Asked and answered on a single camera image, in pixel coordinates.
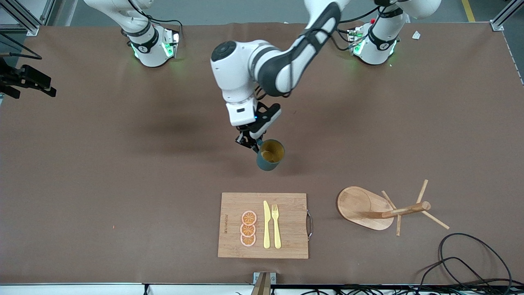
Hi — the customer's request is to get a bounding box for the yellow plastic knife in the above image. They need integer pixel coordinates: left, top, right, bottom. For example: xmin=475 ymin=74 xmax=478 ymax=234
xmin=263 ymin=200 xmax=271 ymax=249

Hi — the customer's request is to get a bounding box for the bamboo cutting board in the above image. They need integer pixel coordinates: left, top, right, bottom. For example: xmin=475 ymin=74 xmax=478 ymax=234
xmin=217 ymin=193 xmax=314 ymax=259

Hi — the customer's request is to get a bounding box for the metal table edge bracket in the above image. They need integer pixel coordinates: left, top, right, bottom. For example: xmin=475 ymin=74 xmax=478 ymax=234
xmin=252 ymin=272 xmax=277 ymax=295

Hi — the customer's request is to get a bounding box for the black base cable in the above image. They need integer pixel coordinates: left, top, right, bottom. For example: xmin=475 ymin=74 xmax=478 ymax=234
xmin=131 ymin=0 xmax=183 ymax=39
xmin=327 ymin=20 xmax=353 ymax=45

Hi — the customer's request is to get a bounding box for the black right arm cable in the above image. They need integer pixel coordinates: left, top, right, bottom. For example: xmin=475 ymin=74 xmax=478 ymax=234
xmin=0 ymin=33 xmax=43 ymax=60

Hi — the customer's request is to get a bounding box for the brown table mat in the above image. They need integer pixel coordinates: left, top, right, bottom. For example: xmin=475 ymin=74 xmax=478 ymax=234
xmin=0 ymin=21 xmax=524 ymax=285

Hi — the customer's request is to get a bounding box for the black loose cable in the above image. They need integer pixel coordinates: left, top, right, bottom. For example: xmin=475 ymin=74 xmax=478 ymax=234
xmin=418 ymin=256 xmax=512 ymax=288
xmin=438 ymin=233 xmax=513 ymax=289

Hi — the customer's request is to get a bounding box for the yellow plastic fork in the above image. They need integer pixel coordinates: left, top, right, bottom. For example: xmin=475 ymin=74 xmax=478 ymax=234
xmin=271 ymin=204 xmax=282 ymax=250

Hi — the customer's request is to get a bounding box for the dark green cup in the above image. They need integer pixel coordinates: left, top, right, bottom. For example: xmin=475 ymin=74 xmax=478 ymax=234
xmin=257 ymin=139 xmax=285 ymax=171

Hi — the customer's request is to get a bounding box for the wooden mug rack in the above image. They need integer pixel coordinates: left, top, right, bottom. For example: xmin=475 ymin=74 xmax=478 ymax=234
xmin=337 ymin=179 xmax=450 ymax=237

